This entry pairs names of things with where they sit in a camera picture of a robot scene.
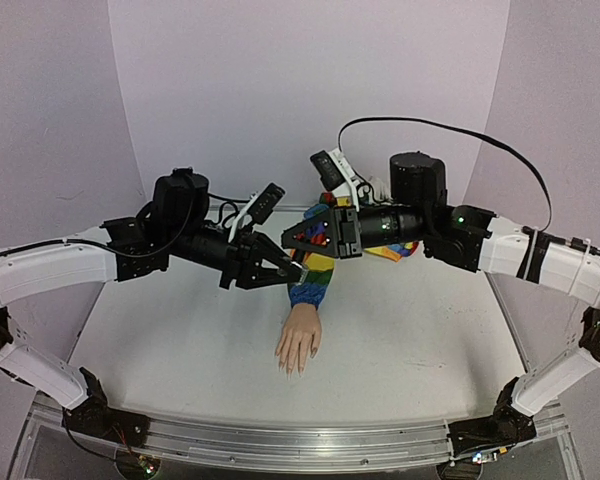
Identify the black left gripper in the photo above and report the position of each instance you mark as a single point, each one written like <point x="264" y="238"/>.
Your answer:
<point x="245" y="262"/>

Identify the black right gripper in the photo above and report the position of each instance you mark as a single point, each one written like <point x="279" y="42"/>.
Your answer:
<point x="348" y="232"/>

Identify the nail polish bottle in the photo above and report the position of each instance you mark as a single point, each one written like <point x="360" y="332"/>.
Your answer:
<point x="299" y="274"/>

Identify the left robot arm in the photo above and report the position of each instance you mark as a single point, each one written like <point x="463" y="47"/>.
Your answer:
<point x="172" y="224"/>

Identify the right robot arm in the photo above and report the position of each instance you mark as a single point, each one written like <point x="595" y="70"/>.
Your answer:
<point x="472" y="239"/>

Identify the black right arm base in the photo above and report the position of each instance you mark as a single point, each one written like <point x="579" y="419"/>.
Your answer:
<point x="504" y="427"/>

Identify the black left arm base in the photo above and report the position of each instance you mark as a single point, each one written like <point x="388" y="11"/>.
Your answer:
<point x="94" y="417"/>

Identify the mannequin hand with clear nails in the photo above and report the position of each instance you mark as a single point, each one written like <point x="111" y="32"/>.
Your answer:
<point x="300" y="339"/>

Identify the rainbow striped jacket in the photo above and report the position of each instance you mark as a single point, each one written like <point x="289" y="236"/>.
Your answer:
<point x="321" y="268"/>

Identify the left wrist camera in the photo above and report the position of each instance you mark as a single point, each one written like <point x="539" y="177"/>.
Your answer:
<point x="257" y="210"/>

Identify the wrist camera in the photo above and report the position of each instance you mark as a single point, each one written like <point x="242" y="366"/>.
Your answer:
<point x="257" y="210"/>
<point x="342" y="185"/>

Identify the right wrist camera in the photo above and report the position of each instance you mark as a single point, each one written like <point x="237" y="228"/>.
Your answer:
<point x="342" y="185"/>

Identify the aluminium front rail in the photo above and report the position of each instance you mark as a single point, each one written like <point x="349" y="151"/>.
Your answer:
<point x="305" y="449"/>

